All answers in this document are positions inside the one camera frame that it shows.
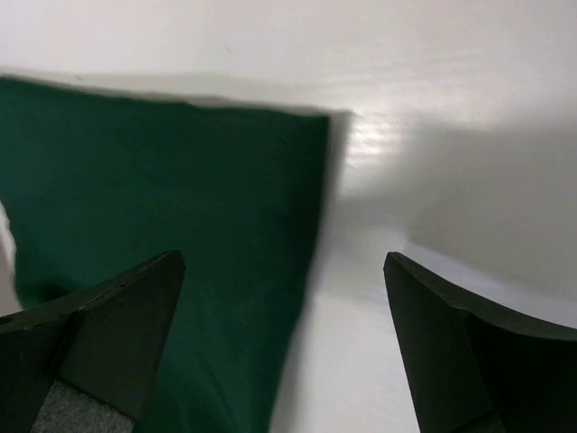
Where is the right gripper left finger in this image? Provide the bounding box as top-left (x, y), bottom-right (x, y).
top-left (1, 251), bottom-right (185, 432)

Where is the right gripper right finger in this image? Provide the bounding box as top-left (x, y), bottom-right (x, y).
top-left (383, 253), bottom-right (576, 432)

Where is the dark green cloth napkin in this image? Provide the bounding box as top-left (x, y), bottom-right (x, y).
top-left (1, 79), bottom-right (330, 432)

